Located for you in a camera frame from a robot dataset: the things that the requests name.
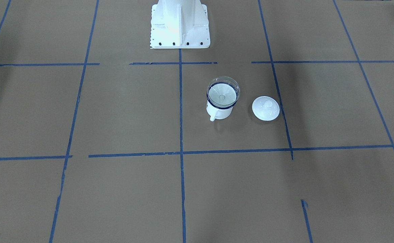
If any clear plastic funnel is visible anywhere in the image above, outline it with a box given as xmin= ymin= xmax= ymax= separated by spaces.
xmin=206 ymin=76 xmax=241 ymax=110

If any white enamel mug blue rim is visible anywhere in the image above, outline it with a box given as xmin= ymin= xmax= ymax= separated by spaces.
xmin=206 ymin=82 xmax=238 ymax=122

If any white round lid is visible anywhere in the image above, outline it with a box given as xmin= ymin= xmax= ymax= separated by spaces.
xmin=251 ymin=96 xmax=280 ymax=121

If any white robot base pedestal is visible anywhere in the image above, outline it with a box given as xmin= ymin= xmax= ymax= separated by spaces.
xmin=150 ymin=0 xmax=211 ymax=49

